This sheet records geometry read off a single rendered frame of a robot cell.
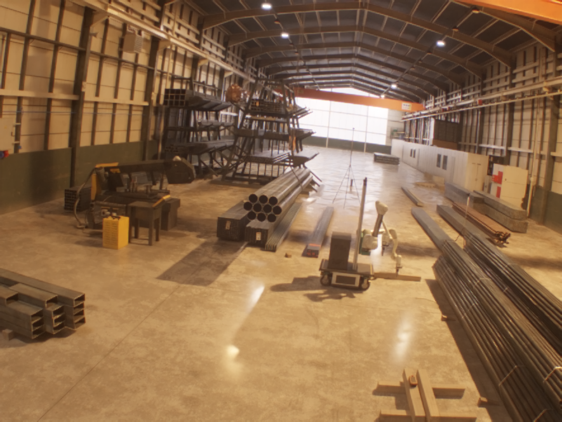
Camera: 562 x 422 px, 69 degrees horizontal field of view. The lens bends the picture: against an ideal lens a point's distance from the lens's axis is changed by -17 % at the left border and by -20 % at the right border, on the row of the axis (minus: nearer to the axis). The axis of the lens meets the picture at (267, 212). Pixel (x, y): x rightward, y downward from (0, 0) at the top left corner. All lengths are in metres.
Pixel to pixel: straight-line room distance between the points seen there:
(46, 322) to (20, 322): 0.33
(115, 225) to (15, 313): 4.40
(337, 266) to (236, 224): 3.17
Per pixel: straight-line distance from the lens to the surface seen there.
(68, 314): 5.79
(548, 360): 4.73
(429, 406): 4.70
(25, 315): 5.53
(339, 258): 8.24
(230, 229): 10.72
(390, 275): 9.28
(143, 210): 9.91
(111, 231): 9.56
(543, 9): 12.32
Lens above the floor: 2.56
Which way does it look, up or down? 10 degrees down
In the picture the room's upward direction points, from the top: 5 degrees clockwise
